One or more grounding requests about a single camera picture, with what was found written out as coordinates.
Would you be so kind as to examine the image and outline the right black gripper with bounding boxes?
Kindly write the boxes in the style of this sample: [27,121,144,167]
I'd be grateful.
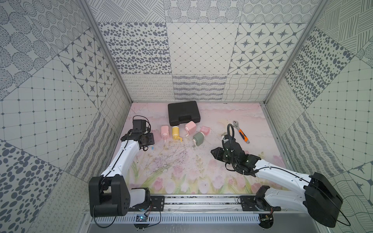
[210,147,238,167]

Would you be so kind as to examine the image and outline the pink pencil sharpener front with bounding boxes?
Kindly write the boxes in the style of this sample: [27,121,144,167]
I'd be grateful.
[161,125,170,143]

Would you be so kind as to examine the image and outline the pink pencil sharpener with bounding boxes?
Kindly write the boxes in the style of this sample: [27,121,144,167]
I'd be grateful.
[161,125,170,143]
[185,121,197,137]

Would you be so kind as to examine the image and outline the pink transparent tray back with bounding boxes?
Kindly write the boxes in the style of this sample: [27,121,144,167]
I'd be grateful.
[200,126,211,136]

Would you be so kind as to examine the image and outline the yellow pencil sharpener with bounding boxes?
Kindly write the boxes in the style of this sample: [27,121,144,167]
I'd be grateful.
[172,126,183,142]

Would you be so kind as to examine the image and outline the green pencil sharpener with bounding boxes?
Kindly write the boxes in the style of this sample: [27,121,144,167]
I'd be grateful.
[193,132,205,147]

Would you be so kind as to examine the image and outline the pink pencil sharpener back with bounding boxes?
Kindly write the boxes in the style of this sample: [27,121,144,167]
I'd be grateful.
[185,121,197,137]

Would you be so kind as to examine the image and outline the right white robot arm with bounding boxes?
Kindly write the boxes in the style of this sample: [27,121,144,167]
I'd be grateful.
[211,135,343,228]

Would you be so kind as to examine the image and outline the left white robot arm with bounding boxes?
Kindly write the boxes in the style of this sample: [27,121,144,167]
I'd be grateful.
[88,115,154,217]

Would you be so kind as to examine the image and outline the black plastic tool case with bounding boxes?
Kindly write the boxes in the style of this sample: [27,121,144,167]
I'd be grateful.
[168,101,201,126]

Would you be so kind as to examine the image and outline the orange handled adjustable wrench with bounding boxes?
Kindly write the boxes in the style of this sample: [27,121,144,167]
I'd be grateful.
[233,120,250,144]

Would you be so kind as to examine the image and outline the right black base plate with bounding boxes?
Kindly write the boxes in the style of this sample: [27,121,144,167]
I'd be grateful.
[238,195,281,212]

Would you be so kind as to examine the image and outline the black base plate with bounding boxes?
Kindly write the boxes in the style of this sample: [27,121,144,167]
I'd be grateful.
[129,195,165,212]
[238,195,281,212]

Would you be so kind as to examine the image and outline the aluminium mounting rail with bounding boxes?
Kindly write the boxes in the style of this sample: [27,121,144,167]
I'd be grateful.
[89,194,303,229]

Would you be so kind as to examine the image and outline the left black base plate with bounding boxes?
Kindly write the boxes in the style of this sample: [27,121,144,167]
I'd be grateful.
[129,195,165,212]

